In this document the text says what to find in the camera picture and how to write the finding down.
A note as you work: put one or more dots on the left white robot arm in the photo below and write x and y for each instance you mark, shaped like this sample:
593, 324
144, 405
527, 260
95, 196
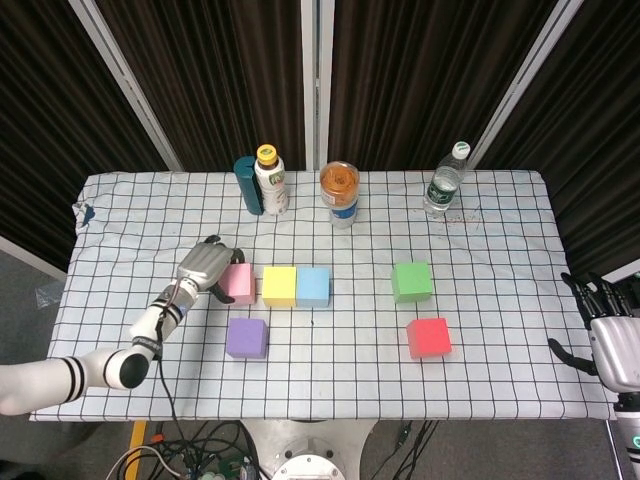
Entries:
50, 380

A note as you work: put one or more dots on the light blue foam cube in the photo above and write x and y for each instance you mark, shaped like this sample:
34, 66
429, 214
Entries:
314, 286

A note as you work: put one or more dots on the yellow floor tape strip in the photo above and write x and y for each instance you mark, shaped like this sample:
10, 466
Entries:
137, 437

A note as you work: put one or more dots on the dark pleated curtain panel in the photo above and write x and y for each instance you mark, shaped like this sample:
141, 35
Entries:
600, 150
415, 75
45, 125
220, 75

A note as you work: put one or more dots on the white partition post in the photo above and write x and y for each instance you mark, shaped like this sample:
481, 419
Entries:
525, 85
125, 85
316, 75

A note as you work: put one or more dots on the red foam cube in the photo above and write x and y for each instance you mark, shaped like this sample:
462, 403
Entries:
428, 338

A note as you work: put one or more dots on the white drink bottle yellow cap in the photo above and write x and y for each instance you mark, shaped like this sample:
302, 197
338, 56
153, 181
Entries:
274, 187

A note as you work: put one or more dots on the yellow foam cube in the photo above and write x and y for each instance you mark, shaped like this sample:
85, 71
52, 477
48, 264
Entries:
280, 286

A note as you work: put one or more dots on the crumpled clear plastic bag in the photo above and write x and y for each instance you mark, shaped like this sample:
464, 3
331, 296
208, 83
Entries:
50, 296

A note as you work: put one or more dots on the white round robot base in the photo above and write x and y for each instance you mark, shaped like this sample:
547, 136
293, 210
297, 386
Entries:
305, 450

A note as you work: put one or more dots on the clear water bottle green label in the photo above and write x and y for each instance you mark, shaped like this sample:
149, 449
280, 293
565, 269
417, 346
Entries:
442, 187

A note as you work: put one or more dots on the green foam cube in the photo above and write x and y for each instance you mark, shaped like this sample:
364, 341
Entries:
411, 282

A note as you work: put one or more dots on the clear jar of rubber bands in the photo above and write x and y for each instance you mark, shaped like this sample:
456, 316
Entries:
340, 182

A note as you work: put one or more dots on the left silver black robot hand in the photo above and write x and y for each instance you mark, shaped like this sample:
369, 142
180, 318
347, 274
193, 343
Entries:
202, 262

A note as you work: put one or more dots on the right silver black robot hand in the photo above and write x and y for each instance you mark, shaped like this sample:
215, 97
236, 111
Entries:
617, 350

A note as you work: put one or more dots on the pink foam cube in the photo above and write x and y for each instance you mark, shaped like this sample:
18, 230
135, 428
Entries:
240, 282

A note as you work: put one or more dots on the white partition bottom rail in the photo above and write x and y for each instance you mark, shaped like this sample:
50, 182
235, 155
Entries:
30, 255
617, 272

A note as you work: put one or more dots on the purple foam cube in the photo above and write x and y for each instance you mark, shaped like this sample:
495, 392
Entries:
246, 337

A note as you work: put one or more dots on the white black checked tablecloth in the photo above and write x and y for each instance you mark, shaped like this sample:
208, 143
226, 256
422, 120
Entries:
325, 370

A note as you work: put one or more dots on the teal cylinder container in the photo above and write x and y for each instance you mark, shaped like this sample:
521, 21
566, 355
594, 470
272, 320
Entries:
247, 187

